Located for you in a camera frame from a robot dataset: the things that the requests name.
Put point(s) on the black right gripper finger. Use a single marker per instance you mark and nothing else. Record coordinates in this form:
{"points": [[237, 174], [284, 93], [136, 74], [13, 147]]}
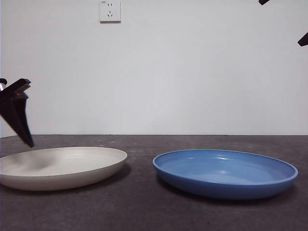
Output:
{"points": [[264, 1], [304, 40]]}

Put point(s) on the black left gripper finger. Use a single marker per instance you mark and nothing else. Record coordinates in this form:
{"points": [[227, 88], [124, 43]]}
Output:
{"points": [[14, 113]]}

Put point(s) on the white round plate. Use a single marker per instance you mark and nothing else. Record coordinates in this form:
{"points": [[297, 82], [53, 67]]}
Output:
{"points": [[72, 173]]}

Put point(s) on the blue round plate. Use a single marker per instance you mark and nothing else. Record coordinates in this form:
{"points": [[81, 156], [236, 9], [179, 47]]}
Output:
{"points": [[223, 187]]}

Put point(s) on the white wall power socket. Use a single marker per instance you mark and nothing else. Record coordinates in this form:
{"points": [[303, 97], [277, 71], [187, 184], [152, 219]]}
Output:
{"points": [[110, 12]]}

